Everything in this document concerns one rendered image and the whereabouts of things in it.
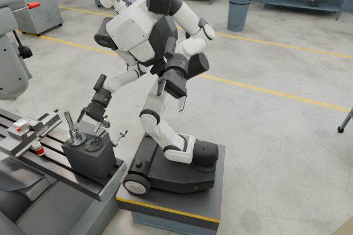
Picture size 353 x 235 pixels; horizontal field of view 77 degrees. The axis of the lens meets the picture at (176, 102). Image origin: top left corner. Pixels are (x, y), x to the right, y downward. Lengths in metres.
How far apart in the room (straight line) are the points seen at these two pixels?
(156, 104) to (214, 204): 0.87
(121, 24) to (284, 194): 2.07
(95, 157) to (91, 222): 0.96
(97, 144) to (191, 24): 0.75
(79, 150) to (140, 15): 0.72
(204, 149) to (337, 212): 1.44
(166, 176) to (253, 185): 1.04
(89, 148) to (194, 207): 0.92
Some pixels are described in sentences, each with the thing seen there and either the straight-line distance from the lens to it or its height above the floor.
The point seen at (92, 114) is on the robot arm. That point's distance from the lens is 1.20.
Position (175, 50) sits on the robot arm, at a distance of 0.92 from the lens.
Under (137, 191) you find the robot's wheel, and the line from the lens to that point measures 1.83.
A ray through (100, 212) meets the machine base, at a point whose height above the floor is 0.20.
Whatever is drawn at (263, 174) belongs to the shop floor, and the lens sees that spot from 2.55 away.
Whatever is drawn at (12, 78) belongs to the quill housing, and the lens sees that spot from 1.30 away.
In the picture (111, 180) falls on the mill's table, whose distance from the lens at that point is 1.32.
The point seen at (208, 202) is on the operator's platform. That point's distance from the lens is 1.81.
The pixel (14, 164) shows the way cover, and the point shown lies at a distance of 1.70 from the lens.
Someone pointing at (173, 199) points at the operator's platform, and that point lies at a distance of 1.81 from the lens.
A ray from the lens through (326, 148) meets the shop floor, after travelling 3.11.
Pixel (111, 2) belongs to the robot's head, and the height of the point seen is 1.70.
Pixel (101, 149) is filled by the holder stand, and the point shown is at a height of 1.12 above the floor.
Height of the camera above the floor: 2.01
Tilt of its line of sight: 39 degrees down
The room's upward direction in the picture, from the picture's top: straight up
